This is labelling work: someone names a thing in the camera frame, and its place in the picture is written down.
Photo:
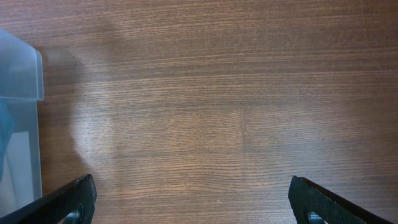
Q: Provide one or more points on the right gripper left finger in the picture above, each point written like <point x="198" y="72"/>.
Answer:
<point x="72" y="203"/>

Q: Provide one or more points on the blue denim jeans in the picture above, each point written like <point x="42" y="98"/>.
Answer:
<point x="7" y="128"/>

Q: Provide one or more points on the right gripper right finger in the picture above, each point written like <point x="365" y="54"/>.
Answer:
<point x="311" y="203"/>

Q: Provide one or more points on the clear plastic storage container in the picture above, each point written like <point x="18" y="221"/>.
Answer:
<point x="21" y="88"/>

